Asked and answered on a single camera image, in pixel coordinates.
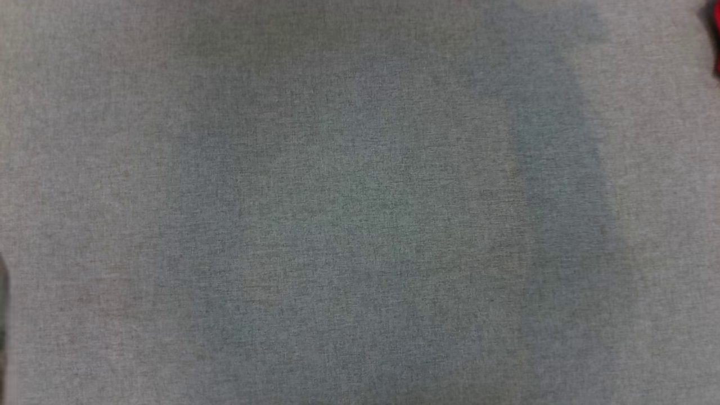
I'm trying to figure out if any red shorts white trim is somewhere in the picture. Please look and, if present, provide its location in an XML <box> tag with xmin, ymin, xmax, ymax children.
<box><xmin>705</xmin><ymin>0</ymin><xmax>720</xmax><ymax>80</ymax></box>

